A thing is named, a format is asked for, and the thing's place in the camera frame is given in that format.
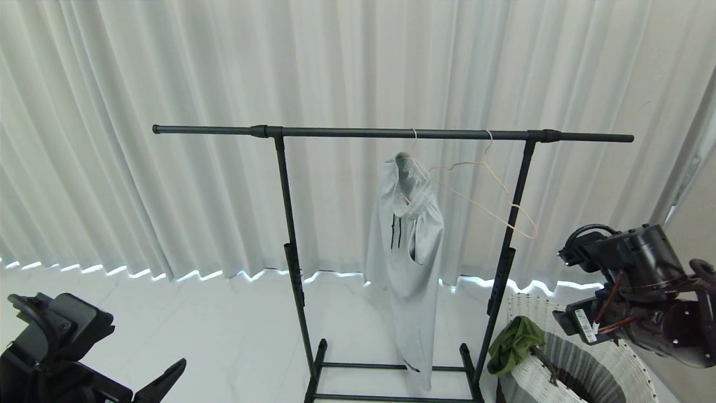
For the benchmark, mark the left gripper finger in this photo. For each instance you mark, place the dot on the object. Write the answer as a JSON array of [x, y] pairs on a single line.
[[159, 383]]

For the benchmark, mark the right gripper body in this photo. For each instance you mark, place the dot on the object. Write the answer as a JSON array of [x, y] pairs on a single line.
[[660, 330]]

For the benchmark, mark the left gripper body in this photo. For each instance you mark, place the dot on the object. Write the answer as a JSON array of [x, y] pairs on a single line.
[[56, 386]]

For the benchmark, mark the green garment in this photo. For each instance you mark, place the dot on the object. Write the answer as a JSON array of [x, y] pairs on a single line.
[[514, 341]]

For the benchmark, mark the pale grey shorts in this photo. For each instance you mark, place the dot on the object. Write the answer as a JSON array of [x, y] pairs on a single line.
[[408, 268]]

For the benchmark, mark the pink clothes hanger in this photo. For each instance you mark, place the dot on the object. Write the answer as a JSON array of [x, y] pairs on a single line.
[[489, 168], [414, 137]]

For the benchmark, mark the white laundry basket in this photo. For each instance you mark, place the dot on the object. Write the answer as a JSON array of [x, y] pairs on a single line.
[[537, 375]]

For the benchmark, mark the black clothes rack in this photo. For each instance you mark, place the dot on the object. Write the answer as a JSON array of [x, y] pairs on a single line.
[[363, 132]]

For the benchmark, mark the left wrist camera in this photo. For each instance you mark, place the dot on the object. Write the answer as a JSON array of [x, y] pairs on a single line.
[[72, 324]]

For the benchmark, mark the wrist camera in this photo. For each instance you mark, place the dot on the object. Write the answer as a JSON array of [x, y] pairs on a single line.
[[72, 324], [584, 257]]

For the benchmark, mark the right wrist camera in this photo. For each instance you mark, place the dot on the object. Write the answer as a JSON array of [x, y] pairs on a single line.
[[584, 257]]

